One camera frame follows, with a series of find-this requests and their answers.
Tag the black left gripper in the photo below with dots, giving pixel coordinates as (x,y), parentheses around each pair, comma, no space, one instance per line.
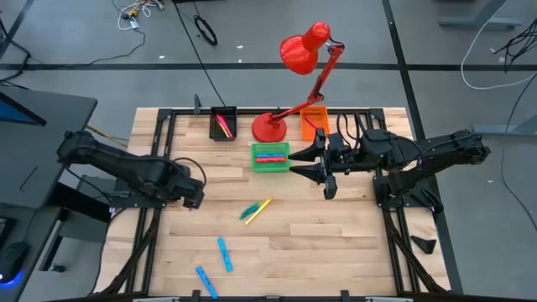
(191,191)

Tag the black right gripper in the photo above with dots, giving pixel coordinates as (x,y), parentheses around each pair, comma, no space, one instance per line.
(342,157)

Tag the red highlighter marker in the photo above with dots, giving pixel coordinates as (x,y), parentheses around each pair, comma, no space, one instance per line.
(270,159)

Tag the blue highlighter marker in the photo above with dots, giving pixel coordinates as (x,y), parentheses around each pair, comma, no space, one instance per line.
(206,282)
(270,155)
(225,254)

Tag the teal highlighter marker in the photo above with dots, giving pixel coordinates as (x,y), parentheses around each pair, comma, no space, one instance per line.
(249,211)

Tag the yellow highlighter marker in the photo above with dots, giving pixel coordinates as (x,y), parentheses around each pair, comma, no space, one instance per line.
(225,132)
(258,211)

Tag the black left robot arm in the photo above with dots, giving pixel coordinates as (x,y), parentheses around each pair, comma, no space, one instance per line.
(126,165)

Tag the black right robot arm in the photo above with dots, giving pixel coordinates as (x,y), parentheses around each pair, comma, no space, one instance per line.
(440,151)

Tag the orange plastic basket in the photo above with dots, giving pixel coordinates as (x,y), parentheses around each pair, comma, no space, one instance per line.
(321,126)

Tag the green plastic basket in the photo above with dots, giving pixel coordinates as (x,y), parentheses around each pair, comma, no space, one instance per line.
(270,147)

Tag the red desk lamp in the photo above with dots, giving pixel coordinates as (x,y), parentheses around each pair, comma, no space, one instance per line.
(268,128)

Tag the black plastic basket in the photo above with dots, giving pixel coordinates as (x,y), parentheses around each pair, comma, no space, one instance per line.
(213,126)

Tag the black office desk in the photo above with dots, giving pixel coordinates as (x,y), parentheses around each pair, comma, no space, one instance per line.
(50,126)

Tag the computer monitor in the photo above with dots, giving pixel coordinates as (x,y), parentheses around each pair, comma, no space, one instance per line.
(17,113)

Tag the black computer mouse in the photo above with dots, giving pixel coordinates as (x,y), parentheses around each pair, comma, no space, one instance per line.
(12,260)

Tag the grey desk foot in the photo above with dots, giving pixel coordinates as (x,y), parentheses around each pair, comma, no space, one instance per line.
(503,129)
(478,23)

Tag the black metal table frame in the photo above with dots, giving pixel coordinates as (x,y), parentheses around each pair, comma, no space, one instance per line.
(184,111)

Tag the black clamp bracket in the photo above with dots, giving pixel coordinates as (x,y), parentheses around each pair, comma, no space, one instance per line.
(197,105)

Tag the black desk leg frame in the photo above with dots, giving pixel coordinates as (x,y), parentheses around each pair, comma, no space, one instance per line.
(84,209)

